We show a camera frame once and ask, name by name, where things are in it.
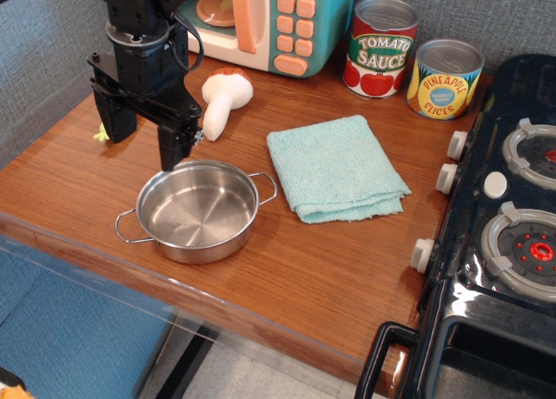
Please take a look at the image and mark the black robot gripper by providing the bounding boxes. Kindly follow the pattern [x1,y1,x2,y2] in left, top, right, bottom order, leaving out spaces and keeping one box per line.
[88,23,203,171]

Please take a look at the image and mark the steel pot with handles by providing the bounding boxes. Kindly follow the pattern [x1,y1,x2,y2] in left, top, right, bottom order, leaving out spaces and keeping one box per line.
[115,160,279,264]

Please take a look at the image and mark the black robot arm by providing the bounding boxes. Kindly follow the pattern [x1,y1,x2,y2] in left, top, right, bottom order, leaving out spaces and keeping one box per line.
[88,0,204,171]

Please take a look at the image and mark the light blue folded cloth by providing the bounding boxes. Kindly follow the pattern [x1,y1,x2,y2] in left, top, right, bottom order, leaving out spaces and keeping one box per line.
[267,115,411,224]

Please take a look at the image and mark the white plush mushroom toy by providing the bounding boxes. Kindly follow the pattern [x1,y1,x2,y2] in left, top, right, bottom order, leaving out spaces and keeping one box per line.
[202,68,254,142]

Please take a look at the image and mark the teal toy microwave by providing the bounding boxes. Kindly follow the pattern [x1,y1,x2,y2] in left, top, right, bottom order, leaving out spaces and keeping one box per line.
[180,0,354,78]

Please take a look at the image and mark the tomato sauce can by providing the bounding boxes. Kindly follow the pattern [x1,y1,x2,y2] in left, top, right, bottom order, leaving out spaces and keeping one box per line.
[343,0,420,98]

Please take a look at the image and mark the orange plush toy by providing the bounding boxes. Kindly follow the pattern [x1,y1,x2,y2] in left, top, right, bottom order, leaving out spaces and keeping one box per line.
[1,368,34,399]

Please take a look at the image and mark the pineapple slices can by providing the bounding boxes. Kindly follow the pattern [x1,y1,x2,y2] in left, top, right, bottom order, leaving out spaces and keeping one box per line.
[407,39,485,120]

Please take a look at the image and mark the black toy stove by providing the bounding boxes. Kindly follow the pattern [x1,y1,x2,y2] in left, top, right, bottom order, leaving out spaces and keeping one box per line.
[355,54,555,398]

